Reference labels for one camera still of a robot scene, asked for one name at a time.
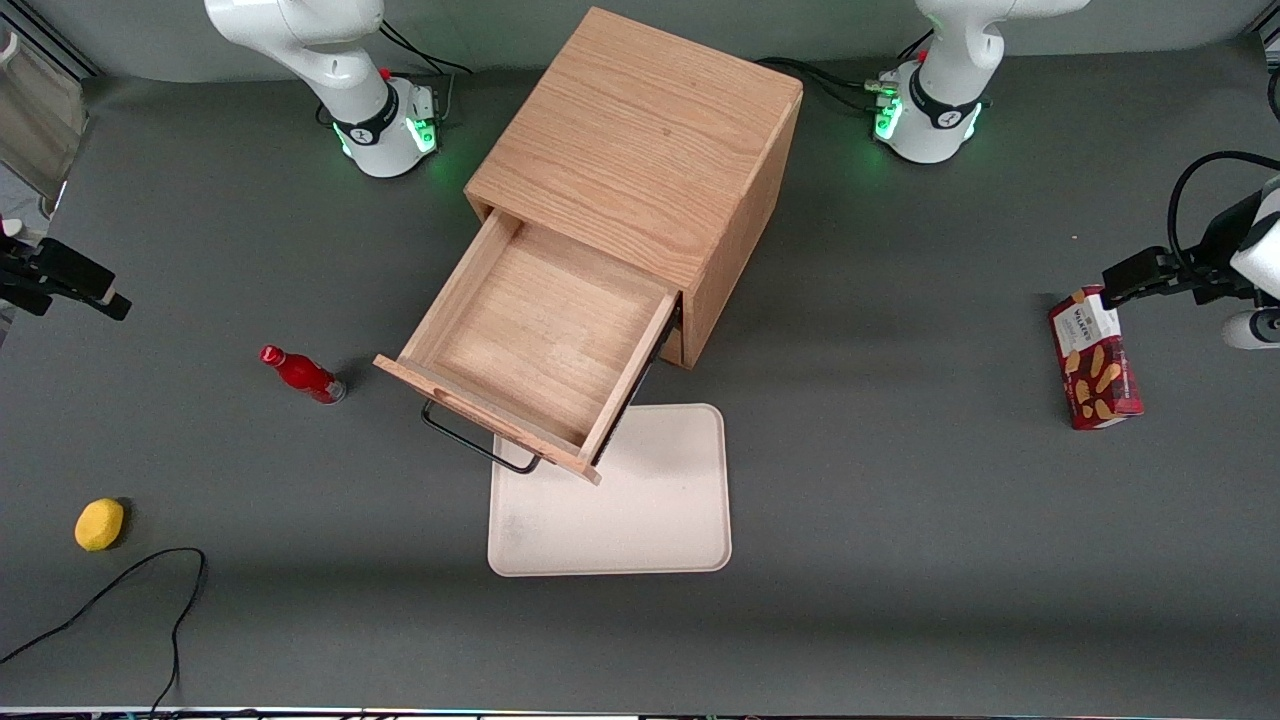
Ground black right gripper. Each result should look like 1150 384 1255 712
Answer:
0 235 133 323

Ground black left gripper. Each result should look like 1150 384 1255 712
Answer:
1101 190 1263 307

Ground black metal drawer handle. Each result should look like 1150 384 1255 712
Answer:
420 398 543 475

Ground oak wooden drawer cabinet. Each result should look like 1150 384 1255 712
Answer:
465 6 807 371

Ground red shortbread cookie box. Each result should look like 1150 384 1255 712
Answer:
1048 285 1144 431

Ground clear plastic panel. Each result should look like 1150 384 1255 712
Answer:
0 25 91 216

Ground red bottle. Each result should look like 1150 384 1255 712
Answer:
260 345 348 406

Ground yellow lemon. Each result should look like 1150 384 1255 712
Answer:
74 498 126 552

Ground cream plastic tray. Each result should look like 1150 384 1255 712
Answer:
487 403 733 578

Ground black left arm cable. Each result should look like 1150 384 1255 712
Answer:
1168 150 1280 276

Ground dark aluminium frame rail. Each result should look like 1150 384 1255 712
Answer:
0 0 103 81

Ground thin black table cable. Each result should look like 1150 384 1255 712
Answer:
0 547 207 713

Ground black left base cables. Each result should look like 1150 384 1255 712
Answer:
757 30 936 113

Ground black base cables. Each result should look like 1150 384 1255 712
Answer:
380 18 476 126
757 30 936 113

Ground black right base cables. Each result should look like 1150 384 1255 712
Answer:
380 18 476 126

